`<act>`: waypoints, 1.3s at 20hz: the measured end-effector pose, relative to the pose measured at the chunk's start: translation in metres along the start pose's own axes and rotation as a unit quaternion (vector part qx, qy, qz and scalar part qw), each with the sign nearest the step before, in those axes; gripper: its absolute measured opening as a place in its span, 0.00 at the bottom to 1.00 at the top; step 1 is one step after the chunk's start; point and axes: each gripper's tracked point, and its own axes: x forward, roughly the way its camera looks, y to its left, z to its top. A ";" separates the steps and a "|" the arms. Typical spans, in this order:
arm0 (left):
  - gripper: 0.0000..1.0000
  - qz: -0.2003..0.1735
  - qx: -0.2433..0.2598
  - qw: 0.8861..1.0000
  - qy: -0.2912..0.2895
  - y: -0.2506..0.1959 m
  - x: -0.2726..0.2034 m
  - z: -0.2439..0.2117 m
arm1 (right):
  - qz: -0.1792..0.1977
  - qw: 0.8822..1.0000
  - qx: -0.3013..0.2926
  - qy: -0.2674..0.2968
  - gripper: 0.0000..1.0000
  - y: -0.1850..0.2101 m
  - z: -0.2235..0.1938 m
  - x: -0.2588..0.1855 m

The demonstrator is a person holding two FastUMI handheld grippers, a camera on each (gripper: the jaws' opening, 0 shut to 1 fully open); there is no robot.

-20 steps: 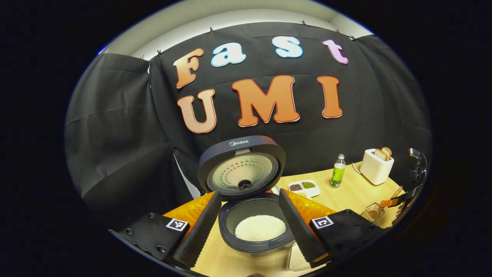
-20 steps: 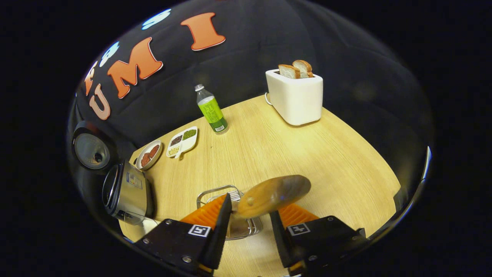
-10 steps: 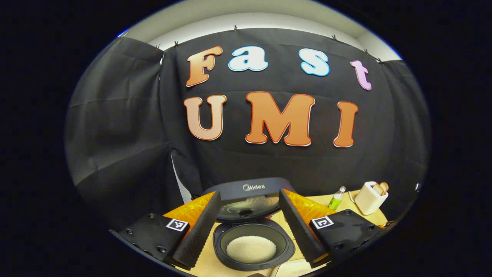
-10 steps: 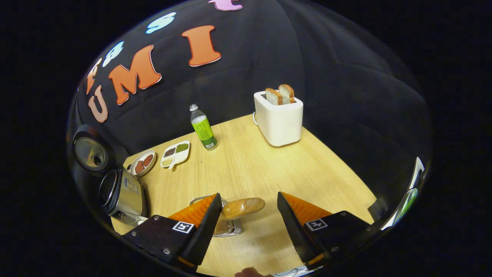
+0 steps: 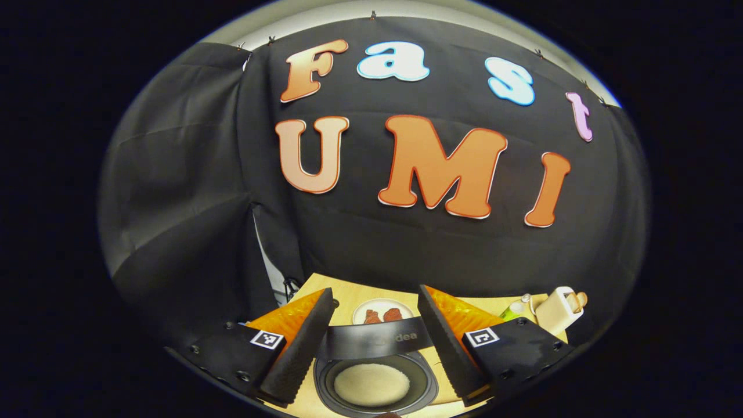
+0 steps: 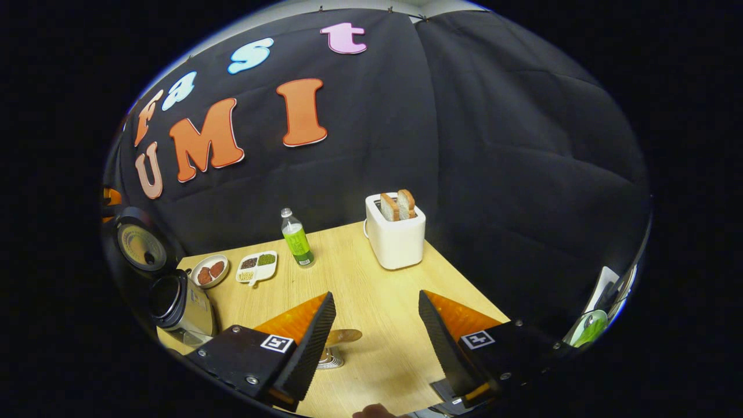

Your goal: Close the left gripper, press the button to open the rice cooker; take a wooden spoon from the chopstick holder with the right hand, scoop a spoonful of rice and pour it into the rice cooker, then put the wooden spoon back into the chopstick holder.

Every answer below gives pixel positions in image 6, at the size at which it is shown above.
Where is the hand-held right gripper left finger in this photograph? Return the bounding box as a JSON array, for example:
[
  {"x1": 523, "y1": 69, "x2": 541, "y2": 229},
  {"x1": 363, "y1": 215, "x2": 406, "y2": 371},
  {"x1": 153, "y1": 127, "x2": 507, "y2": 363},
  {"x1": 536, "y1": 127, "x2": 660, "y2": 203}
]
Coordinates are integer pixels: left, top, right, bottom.
[{"x1": 186, "y1": 291, "x2": 337, "y2": 413}]

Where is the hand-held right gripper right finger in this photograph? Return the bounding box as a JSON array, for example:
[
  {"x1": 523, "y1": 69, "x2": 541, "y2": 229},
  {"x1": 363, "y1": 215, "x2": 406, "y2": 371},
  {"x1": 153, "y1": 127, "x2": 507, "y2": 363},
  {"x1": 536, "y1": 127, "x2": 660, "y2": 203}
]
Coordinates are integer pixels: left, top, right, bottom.
[{"x1": 418, "y1": 289, "x2": 572, "y2": 406}]

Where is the metal wire chopstick holder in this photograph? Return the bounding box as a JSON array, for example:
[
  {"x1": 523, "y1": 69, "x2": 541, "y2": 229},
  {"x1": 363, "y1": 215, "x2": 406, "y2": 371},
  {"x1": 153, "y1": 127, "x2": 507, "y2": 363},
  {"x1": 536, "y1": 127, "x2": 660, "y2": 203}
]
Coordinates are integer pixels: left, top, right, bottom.
[{"x1": 316, "y1": 345, "x2": 345, "y2": 371}]

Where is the brown wooden spoon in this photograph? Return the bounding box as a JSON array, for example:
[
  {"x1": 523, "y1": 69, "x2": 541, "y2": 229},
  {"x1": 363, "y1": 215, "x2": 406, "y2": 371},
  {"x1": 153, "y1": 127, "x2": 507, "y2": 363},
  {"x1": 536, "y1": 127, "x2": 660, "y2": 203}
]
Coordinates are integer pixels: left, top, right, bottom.
[{"x1": 324, "y1": 329, "x2": 363, "y2": 348}]

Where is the dark grey rice cooker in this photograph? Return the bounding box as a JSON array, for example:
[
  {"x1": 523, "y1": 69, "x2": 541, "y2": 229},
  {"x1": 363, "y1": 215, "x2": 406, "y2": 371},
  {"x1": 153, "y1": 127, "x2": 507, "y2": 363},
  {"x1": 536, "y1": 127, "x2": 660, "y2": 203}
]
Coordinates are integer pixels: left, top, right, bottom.
[{"x1": 113, "y1": 206, "x2": 219, "y2": 349}]

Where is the white divided dish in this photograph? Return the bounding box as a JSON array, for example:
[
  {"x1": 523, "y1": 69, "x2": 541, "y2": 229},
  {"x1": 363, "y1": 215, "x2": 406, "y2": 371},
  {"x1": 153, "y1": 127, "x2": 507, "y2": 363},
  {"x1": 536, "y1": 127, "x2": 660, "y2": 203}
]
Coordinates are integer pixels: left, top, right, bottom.
[{"x1": 236, "y1": 250, "x2": 279, "y2": 288}]

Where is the green drink bottle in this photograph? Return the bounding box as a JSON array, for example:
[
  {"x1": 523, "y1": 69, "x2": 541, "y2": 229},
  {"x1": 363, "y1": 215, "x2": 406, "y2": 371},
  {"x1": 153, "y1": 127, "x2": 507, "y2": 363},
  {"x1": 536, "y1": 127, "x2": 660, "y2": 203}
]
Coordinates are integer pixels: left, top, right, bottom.
[{"x1": 281, "y1": 208, "x2": 316, "y2": 269}]

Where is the round plate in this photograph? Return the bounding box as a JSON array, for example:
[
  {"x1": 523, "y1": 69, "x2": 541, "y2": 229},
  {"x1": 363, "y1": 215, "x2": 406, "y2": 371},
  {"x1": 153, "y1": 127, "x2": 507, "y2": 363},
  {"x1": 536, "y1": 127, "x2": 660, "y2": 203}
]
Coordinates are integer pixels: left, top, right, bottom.
[{"x1": 190, "y1": 254, "x2": 230, "y2": 290}]

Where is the white toaster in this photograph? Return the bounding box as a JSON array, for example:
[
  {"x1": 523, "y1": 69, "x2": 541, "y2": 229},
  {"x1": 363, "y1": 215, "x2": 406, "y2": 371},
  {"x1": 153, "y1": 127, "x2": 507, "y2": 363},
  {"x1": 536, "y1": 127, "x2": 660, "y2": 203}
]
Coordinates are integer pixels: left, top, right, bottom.
[{"x1": 364, "y1": 193, "x2": 427, "y2": 271}]

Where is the green round object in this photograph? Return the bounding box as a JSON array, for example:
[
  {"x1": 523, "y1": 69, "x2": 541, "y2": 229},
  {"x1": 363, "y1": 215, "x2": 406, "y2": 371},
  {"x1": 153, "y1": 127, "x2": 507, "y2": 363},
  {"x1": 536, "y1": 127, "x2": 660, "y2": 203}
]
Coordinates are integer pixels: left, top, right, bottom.
[{"x1": 568, "y1": 309, "x2": 609, "y2": 348}]

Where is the black backdrop cloth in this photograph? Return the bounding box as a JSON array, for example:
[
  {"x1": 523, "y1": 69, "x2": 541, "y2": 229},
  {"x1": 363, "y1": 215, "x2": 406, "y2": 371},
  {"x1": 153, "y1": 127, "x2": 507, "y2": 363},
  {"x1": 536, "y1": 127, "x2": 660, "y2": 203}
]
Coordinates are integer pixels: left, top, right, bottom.
[{"x1": 103, "y1": 7, "x2": 652, "y2": 343}]

